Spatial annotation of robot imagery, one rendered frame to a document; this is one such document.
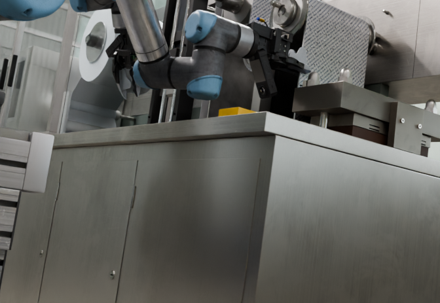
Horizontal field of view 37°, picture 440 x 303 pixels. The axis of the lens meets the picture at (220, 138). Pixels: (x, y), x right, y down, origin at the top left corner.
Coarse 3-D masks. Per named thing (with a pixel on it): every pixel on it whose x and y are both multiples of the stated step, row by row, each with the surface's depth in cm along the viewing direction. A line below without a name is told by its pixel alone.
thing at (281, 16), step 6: (282, 0) 170; (288, 0) 168; (294, 0) 169; (282, 6) 170; (288, 6) 168; (294, 6) 167; (276, 12) 171; (282, 12) 169; (288, 12) 167; (294, 12) 167; (276, 18) 171; (282, 18) 169; (288, 18) 167; (294, 18) 168; (282, 24) 169; (288, 24) 169
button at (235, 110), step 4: (228, 108) 138; (232, 108) 137; (236, 108) 136; (240, 108) 136; (220, 112) 140; (224, 112) 139; (228, 112) 138; (232, 112) 137; (236, 112) 135; (240, 112) 136; (244, 112) 136; (248, 112) 137; (252, 112) 137; (256, 112) 138
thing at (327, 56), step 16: (304, 32) 166; (320, 48) 168; (336, 48) 172; (352, 48) 176; (320, 64) 168; (336, 64) 172; (352, 64) 175; (320, 80) 168; (336, 80) 171; (352, 80) 175
